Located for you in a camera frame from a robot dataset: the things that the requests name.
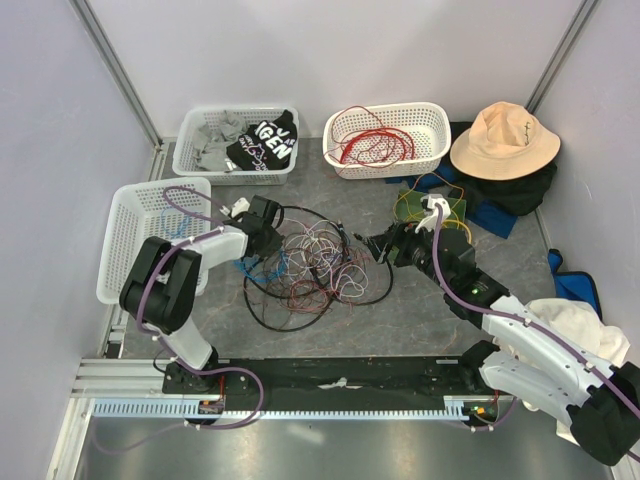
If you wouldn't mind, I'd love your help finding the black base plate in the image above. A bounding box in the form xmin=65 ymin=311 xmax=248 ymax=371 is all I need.
xmin=162 ymin=355 xmax=519 ymax=414

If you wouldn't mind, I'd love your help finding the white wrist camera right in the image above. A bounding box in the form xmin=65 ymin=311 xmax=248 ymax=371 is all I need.
xmin=414 ymin=194 xmax=451 ymax=233

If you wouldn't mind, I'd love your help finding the white oval perforated basket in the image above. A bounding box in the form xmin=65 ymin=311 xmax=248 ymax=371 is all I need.
xmin=323 ymin=102 xmax=452 ymax=180

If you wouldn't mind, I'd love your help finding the white rectangular basket back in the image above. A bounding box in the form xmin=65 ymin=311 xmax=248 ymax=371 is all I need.
xmin=172 ymin=106 xmax=299 ymax=185

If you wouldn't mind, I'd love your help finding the white rectangular basket left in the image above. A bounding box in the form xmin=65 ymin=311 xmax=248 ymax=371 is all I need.
xmin=96 ymin=177 xmax=211 ymax=305

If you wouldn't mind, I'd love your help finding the aluminium corner post right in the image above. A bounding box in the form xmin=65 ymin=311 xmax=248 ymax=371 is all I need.
xmin=525 ymin=0 xmax=601 ymax=114

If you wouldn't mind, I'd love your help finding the brown wire in pile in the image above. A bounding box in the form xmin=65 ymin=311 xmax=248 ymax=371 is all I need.
xmin=264 ymin=224 xmax=371 ymax=316

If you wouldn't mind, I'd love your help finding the green rectangular tray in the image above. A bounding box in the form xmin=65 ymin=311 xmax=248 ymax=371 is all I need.
xmin=389 ymin=190 xmax=475 ymax=268

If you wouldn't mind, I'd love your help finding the grey cloth in basket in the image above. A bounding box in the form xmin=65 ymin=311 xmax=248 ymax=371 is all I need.
xmin=192 ymin=111 xmax=249 ymax=172

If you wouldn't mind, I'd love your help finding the black garment under hat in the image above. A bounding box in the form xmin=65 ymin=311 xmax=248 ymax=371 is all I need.
xmin=447 ymin=121 xmax=559 ymax=216

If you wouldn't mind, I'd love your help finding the thick black cable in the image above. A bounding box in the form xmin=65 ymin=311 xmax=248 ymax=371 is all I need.
xmin=243 ymin=205 xmax=395 ymax=334

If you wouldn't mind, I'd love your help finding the slotted cable duct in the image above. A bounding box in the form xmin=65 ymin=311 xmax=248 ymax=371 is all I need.
xmin=92 ymin=396 xmax=491 ymax=421

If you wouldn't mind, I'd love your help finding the white wire in pile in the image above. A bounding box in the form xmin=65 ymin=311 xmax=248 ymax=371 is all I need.
xmin=279 ymin=219 xmax=369 ymax=301

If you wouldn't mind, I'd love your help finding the yellow ethernet cable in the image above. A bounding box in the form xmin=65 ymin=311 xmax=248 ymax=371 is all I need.
xmin=444 ymin=218 xmax=474 ymax=246

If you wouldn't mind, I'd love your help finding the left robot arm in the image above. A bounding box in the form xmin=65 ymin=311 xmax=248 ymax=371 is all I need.
xmin=119 ymin=196 xmax=284 ymax=393

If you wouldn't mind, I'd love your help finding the blue cable in basket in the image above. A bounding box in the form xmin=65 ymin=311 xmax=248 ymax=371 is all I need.
xmin=160 ymin=205 xmax=207 ymax=241

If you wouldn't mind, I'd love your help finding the black printed t-shirt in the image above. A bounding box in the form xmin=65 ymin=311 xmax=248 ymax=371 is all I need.
xmin=227 ymin=110 xmax=298 ymax=172

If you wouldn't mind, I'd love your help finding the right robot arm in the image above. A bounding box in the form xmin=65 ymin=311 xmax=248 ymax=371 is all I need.
xmin=361 ymin=223 xmax=639 ymax=466

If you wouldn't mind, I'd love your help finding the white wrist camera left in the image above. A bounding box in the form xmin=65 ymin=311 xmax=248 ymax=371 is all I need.
xmin=219 ymin=197 xmax=250 ymax=218

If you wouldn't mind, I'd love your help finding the red cable in basket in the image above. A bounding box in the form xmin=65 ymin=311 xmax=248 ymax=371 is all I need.
xmin=339 ymin=126 xmax=416 ymax=166

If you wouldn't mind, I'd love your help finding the beige bucket hat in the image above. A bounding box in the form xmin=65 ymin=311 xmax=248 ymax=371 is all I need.
xmin=450 ymin=101 xmax=561 ymax=181

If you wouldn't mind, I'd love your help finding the white rectangular basket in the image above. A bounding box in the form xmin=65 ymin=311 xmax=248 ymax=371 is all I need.
xmin=172 ymin=106 xmax=299 ymax=185
xmin=96 ymin=177 xmax=211 ymax=305

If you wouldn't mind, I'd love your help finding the red wire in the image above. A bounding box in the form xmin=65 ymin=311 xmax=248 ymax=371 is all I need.
xmin=324 ymin=104 xmax=416 ymax=169

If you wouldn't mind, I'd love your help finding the aluminium corner post left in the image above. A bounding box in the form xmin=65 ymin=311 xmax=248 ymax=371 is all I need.
xmin=69 ymin=0 xmax=162 ymax=148

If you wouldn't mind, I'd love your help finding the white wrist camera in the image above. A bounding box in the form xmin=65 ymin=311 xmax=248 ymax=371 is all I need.
xmin=414 ymin=194 xmax=451 ymax=233
xmin=219 ymin=197 xmax=250 ymax=218

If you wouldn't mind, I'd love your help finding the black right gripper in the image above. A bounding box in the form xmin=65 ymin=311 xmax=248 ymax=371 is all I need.
xmin=362 ymin=217 xmax=452 ymax=291

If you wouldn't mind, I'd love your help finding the aluminium corner post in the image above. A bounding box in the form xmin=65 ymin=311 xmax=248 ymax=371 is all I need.
xmin=69 ymin=0 xmax=162 ymax=148
xmin=525 ymin=0 xmax=601 ymax=114

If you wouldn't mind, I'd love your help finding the blue cable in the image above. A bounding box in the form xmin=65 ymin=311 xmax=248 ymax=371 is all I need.
xmin=160 ymin=205 xmax=207 ymax=241
xmin=234 ymin=249 xmax=291 ymax=286

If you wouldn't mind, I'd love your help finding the blue cloth at wall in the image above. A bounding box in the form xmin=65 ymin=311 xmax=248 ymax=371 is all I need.
xmin=547 ymin=248 xmax=603 ymax=320

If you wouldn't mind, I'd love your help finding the white cloth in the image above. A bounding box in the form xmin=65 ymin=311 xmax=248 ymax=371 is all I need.
xmin=480 ymin=295 xmax=630 ymax=444

